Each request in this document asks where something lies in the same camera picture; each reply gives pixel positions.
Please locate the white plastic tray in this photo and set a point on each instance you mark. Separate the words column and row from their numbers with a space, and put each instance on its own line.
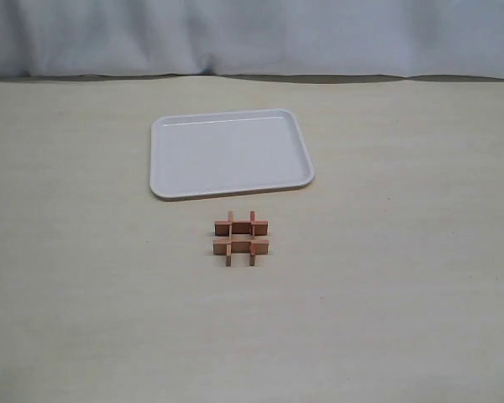
column 230, row 153

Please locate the white backdrop cloth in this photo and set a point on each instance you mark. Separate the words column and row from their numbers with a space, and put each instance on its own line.
column 279, row 38

